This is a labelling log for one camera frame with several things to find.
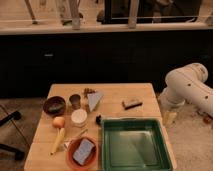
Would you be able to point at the dark brown bowl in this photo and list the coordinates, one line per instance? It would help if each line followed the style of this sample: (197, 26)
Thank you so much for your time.
(54, 106)

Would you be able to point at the silver fork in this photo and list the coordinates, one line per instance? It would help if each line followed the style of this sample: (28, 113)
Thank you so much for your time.
(67, 143)

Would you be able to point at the orange bowl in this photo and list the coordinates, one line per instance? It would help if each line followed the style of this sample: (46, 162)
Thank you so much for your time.
(90, 161)

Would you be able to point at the yellow banana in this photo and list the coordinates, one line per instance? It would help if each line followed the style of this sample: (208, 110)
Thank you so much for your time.
(59, 139)

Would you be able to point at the blue triangular block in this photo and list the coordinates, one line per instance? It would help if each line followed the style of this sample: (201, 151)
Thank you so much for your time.
(93, 100)

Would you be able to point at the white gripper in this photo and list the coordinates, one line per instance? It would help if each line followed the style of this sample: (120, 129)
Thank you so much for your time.
(169, 101)

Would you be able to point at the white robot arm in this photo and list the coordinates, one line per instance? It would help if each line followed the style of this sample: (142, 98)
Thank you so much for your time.
(185, 84)

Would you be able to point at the orange round fruit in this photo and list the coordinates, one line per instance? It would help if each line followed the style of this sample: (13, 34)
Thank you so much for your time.
(58, 122)

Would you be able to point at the white paper cup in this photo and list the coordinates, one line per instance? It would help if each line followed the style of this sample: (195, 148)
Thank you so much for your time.
(79, 117)

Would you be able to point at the brown small toy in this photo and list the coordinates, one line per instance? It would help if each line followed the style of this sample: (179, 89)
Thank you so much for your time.
(88, 91)

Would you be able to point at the blue sponge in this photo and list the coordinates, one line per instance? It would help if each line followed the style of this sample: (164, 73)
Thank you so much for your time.
(83, 151)

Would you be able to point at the green plastic tray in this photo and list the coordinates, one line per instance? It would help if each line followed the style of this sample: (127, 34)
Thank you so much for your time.
(134, 145)

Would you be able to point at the small black object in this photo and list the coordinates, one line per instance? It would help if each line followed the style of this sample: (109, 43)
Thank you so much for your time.
(98, 119)

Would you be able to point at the small metal cup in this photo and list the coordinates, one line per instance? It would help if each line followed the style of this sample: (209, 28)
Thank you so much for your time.
(75, 101)

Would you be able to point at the black chair base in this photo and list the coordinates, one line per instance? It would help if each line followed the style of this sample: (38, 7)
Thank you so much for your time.
(9, 145)

